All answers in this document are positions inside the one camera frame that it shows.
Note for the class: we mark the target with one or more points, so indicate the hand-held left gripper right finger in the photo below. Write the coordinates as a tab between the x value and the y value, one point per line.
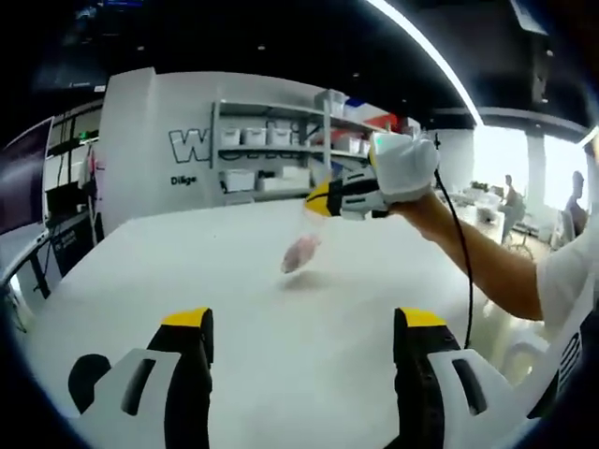
444	407

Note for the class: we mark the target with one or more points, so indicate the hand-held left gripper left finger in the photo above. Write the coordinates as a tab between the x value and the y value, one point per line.
154	402

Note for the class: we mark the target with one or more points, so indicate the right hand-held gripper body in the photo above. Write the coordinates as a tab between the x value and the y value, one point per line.
384	145

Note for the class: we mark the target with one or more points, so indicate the pink item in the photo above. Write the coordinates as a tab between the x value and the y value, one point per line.
302	252

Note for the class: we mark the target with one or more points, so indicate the person's right hand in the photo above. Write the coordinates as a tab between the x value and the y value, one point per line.
409	168

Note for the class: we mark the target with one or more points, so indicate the grey metal shelf rack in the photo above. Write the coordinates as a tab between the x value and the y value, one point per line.
323	140

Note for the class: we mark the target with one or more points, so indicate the white chair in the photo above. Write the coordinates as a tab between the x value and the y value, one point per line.
529	355

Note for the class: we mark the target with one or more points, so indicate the long ceiling light strip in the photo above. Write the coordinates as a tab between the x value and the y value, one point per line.
440	56

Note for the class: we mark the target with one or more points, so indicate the group of white storage boxes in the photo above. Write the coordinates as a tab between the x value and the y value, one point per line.
255	136

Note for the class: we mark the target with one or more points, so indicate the white office desk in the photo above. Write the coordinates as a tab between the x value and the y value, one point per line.
486	210

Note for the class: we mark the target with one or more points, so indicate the person's white shirt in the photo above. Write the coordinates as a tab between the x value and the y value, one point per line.
571	280

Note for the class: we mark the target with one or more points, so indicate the black cabinet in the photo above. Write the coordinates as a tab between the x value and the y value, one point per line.
75	234

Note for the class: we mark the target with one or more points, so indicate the white pink hanging cloth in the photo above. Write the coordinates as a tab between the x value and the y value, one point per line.
93	187

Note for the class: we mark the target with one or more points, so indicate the green exit sign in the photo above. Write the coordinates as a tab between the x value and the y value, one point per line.
83	135

